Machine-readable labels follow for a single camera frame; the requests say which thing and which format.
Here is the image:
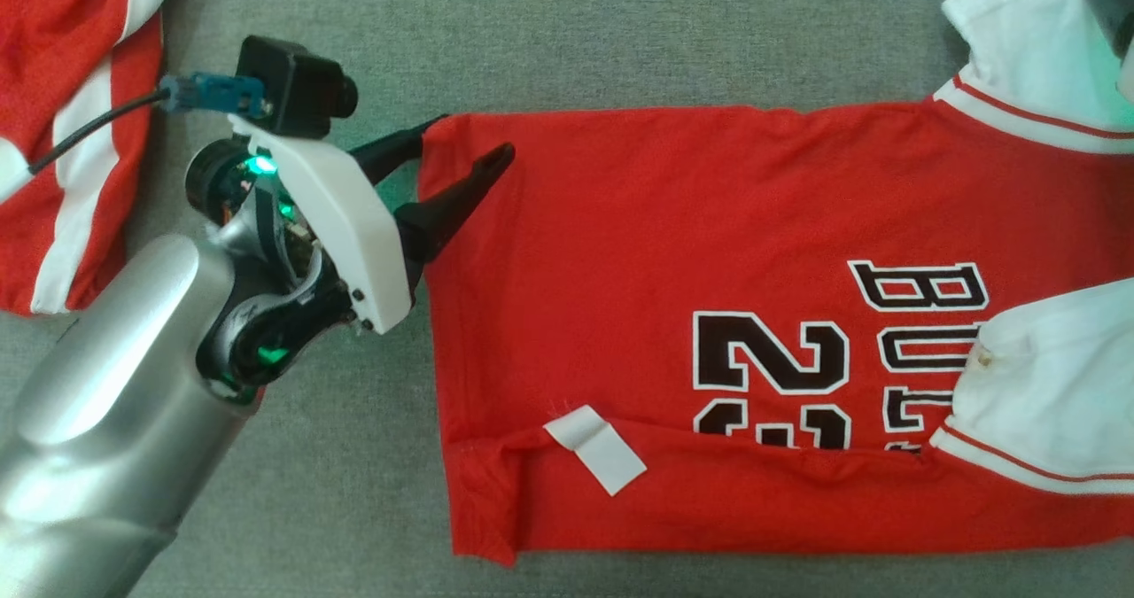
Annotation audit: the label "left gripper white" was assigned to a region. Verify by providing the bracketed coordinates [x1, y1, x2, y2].
[184, 115, 517, 336]

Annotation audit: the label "red white-sleeved basketball jersey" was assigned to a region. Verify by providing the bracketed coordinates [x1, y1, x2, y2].
[416, 0, 1134, 568]

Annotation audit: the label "red white-striped basketball shorts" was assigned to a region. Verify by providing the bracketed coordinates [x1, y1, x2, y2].
[0, 0, 191, 315]

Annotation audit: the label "large grey sofa seat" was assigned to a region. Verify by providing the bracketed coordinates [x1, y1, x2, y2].
[0, 0, 1134, 598]

